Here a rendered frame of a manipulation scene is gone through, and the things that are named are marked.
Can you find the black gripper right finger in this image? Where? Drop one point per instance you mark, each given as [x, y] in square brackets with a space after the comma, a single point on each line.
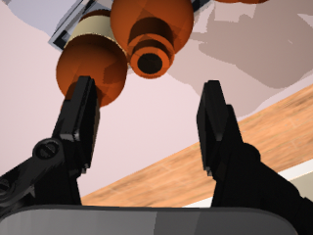
[248, 182]

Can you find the amber bottle with cream label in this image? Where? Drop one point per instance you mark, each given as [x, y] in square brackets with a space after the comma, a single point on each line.
[92, 50]

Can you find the dark grey tray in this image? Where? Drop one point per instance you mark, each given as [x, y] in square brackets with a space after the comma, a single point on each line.
[66, 28]

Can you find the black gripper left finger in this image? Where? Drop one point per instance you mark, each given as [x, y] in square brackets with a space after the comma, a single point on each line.
[69, 149]

